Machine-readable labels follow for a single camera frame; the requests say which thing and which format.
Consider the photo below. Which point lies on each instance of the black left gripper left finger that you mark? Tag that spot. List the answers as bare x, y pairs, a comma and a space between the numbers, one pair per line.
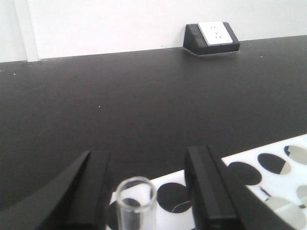
76, 199

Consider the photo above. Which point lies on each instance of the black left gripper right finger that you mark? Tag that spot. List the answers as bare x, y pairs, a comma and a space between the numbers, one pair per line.
258, 189

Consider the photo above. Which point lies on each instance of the tall clear test tube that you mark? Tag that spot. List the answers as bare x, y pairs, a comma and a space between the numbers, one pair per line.
136, 199

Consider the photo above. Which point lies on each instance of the white test tube rack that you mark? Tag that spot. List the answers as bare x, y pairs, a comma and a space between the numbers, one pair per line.
174, 205

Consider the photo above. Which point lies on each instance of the white socket in black box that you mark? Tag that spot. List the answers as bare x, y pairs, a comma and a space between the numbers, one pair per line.
206, 38

